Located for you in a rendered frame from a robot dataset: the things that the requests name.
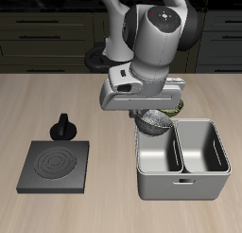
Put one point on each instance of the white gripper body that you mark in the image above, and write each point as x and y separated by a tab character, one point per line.
138	101

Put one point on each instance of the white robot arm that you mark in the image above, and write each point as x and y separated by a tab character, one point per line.
157	44

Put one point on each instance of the round black knob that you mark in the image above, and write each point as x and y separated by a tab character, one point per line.
63	130

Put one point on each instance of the white basket with two bins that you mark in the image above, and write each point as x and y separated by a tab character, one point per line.
189	186

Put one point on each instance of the dark kitchen cupboard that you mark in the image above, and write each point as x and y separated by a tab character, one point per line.
47	42
220	42

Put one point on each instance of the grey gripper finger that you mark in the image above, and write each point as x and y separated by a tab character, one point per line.
134	114

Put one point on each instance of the dark grey stove plate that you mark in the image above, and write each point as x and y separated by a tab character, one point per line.
55	167

